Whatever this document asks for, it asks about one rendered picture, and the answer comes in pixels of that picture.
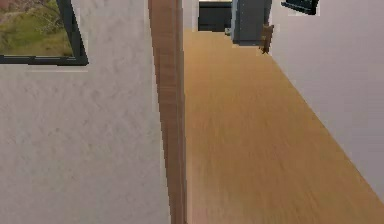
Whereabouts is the brown wooden chair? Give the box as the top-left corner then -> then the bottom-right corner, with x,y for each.
258,23 -> 275,55

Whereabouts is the grey fridge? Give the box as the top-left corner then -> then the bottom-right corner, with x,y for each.
231,0 -> 273,46

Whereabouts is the black framed wall picture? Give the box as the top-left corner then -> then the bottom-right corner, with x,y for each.
280,0 -> 320,16

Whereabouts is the brown wooden room door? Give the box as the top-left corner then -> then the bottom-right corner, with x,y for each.
147,0 -> 188,224

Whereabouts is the black framed window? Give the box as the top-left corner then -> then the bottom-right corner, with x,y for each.
0,0 -> 90,66

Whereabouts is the black kitchen cupboard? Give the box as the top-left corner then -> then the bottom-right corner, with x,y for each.
197,0 -> 233,33

